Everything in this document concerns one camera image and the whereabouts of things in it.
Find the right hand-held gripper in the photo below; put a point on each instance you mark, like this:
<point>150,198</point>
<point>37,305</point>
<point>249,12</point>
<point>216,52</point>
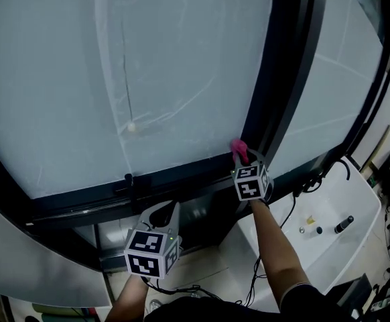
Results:
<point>248,183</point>

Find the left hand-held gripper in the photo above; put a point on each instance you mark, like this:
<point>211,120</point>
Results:
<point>144,247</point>

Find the pink cloth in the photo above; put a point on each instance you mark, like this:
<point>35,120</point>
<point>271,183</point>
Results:
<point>239,148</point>

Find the person's right forearm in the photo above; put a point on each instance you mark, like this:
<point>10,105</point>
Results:
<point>275,247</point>

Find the person's left forearm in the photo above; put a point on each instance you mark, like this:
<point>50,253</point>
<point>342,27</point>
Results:
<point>129,297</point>

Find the grey glass panel below window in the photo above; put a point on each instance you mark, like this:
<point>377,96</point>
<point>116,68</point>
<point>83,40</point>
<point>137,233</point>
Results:
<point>195,220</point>

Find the small yellow object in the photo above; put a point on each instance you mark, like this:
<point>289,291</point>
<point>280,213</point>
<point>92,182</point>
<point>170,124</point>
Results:
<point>311,220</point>

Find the small silver round part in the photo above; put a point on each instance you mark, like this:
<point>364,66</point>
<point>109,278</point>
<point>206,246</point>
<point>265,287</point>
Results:
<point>302,230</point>

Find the small black cap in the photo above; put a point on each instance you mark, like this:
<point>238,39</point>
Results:
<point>319,230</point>

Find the narrow frosted window pane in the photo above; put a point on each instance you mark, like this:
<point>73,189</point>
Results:
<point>332,96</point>

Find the black marker pen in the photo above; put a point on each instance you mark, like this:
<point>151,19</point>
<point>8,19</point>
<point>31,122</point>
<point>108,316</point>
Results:
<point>343,225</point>

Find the person's dark shirt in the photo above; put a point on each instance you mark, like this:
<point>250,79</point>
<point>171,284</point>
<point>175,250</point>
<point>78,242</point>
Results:
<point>232,310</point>

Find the white ledge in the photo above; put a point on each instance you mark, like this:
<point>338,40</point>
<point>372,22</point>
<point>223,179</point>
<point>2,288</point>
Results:
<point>335,257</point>

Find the dark green rolled mat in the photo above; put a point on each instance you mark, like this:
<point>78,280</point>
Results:
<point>61,309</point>

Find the large frosted window pane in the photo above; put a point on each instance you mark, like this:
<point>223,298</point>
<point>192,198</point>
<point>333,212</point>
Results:
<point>64,79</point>

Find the black box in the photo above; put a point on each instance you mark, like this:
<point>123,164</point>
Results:
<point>352,294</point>

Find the black window frame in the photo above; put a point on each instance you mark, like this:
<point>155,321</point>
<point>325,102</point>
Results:
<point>283,79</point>

